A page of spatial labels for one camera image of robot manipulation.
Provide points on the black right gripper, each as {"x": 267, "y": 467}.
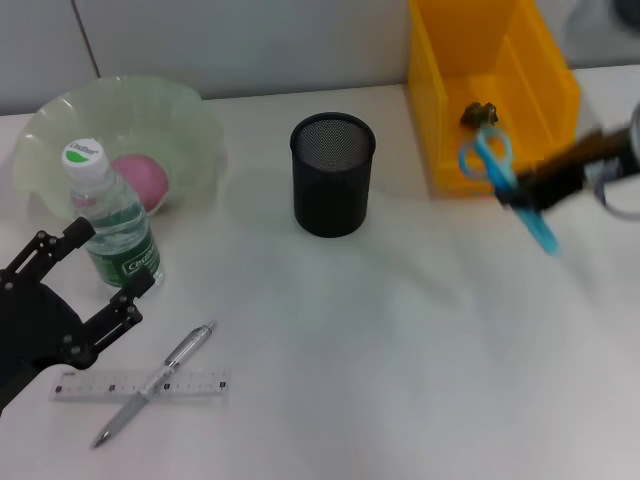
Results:
{"x": 575, "y": 167}

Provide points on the yellow plastic storage bin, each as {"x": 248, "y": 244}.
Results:
{"x": 450, "y": 130}

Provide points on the clear water bottle green label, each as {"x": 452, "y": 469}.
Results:
{"x": 120, "y": 235}

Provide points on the clear plastic ruler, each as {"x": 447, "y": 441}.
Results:
{"x": 200, "y": 387}

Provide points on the silver ballpoint pen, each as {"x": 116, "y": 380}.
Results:
{"x": 185, "y": 350}

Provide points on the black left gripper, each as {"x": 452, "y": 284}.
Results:
{"x": 30, "y": 330}

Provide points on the pale green wavy fruit plate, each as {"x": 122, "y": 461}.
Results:
{"x": 165, "y": 115}

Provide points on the blue scissors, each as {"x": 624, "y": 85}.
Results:
{"x": 500, "y": 165}

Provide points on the black mesh pen holder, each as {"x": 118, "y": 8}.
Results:
{"x": 330, "y": 195}

